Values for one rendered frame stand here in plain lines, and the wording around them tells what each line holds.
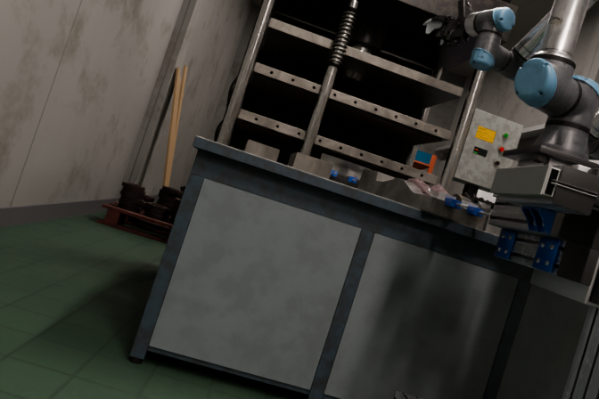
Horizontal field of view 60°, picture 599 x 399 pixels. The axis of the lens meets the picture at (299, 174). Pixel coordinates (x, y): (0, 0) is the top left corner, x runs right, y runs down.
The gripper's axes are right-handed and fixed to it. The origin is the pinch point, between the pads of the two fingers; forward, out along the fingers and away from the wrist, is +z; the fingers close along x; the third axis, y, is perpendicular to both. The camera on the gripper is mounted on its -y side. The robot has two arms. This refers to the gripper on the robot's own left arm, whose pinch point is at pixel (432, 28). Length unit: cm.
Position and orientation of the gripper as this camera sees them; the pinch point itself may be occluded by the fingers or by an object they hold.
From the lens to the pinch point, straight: 206.2
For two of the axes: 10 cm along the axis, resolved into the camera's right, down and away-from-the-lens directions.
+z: -4.7, -1.1, 8.8
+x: 7.8, 4.1, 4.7
